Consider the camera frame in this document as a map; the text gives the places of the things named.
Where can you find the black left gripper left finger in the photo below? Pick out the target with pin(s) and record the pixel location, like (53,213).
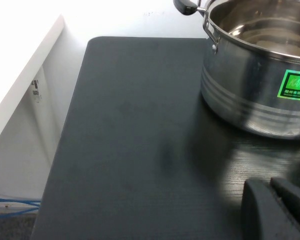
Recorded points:
(265,215)

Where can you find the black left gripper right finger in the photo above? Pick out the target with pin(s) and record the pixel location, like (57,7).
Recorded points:
(295,200)

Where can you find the dark grey table mat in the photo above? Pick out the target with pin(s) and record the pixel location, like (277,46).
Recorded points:
(127,137)

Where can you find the white barcode sticker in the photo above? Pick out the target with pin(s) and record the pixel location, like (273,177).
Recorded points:
(36,91)

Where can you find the stainless steel pot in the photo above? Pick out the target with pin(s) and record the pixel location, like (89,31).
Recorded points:
(240,82)

